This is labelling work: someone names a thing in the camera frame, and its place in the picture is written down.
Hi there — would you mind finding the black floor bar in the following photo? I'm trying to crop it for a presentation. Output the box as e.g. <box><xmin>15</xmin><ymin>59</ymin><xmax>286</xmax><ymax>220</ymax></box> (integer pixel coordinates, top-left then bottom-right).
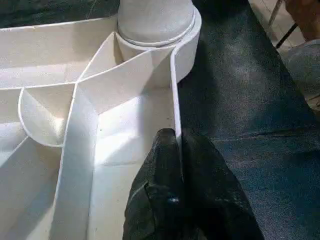
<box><xmin>274</xmin><ymin>21</ymin><xmax>299</xmax><ymax>49</ymax></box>

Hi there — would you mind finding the white plastic table top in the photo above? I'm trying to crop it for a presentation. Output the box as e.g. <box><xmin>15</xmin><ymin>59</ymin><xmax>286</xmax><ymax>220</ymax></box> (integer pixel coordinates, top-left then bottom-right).
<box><xmin>0</xmin><ymin>8</ymin><xmax>203</xmax><ymax>240</ymax></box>

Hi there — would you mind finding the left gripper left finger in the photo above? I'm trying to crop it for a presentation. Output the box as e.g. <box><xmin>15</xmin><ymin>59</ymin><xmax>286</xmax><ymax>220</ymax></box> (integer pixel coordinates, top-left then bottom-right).
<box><xmin>122</xmin><ymin>127</ymin><xmax>186</xmax><ymax>240</ymax></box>

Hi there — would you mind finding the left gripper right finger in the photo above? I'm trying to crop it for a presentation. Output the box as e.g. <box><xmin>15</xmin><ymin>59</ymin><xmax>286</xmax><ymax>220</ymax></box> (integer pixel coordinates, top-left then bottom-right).
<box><xmin>181</xmin><ymin>132</ymin><xmax>263</xmax><ymax>240</ymax></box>

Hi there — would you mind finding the white plastic table leg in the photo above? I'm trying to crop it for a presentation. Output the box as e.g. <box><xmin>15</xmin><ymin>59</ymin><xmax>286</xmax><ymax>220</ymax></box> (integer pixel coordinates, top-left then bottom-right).
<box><xmin>116</xmin><ymin>0</ymin><xmax>197</xmax><ymax>48</ymax></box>

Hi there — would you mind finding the grey rounded object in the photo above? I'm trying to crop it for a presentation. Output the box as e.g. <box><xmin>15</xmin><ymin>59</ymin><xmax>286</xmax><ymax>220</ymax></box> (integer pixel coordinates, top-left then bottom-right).
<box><xmin>282</xmin><ymin>39</ymin><xmax>320</xmax><ymax>111</ymax></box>

